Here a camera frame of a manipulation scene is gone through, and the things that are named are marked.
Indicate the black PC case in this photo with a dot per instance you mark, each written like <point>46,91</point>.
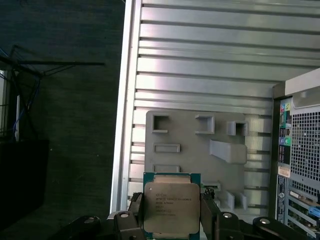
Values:
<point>305,140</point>

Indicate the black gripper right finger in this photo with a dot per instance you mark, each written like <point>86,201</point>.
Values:
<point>230,225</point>

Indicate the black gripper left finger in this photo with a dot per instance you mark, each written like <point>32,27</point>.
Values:
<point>125,225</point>

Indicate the black floor box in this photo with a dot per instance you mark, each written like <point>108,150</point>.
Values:
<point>22,180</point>

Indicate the grey parts rack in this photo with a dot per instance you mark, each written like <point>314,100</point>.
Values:
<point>190,155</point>

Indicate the black metal frame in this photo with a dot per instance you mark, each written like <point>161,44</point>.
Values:
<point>50,64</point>

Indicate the silver green CPU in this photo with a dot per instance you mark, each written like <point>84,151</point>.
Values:
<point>172,202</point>

